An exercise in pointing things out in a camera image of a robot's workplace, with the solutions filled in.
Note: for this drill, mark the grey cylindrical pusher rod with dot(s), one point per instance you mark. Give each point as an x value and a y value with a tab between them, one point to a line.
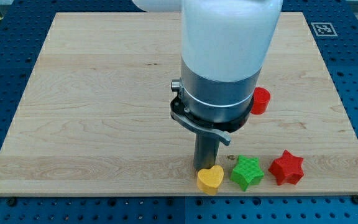
206	150

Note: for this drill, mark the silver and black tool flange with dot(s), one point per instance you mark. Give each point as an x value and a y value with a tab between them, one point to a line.
212	108

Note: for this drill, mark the red star block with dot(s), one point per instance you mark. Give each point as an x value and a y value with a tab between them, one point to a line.
287	169

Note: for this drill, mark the red cylinder block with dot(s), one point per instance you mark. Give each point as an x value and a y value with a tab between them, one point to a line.
261	100

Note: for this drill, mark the yellow heart block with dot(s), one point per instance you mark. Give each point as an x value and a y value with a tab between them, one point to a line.
209	180

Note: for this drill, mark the white fiducial marker tag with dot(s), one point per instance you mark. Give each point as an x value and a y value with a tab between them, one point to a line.
324	29

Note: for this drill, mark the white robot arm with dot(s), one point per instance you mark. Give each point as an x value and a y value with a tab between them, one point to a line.
223	47

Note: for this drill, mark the green star block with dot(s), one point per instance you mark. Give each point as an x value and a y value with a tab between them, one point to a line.
247	172

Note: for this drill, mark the wooden board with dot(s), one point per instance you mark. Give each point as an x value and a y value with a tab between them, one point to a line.
94	119

